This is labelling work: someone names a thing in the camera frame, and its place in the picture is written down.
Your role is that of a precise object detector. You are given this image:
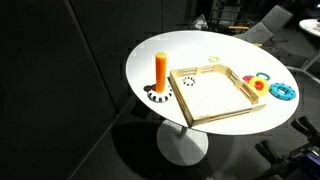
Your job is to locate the white side table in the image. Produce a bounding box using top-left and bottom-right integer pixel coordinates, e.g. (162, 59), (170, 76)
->
(286, 18), (320, 84)

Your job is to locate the orange cylinder peg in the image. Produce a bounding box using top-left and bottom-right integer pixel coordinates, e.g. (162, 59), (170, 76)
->
(155, 52), (167, 93)

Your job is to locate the red ring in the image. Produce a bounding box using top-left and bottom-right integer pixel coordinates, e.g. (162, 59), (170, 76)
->
(242, 74), (255, 84)

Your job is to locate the green ring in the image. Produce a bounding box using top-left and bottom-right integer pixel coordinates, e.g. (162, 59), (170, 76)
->
(255, 72), (271, 82)

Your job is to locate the small black white ring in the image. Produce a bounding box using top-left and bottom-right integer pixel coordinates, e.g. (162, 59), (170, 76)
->
(182, 76), (197, 87)

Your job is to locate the blue ring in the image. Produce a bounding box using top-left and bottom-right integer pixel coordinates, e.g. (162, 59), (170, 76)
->
(268, 82), (297, 101)

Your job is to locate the grey lounge chair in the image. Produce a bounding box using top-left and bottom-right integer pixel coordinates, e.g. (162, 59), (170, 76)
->
(236, 5), (293, 44)

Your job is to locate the black white striped base ring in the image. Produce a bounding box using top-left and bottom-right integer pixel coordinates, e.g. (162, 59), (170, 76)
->
(147, 83), (174, 104)

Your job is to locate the white table pedestal base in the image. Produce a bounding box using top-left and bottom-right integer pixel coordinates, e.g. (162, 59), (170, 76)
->
(157, 120), (209, 166)

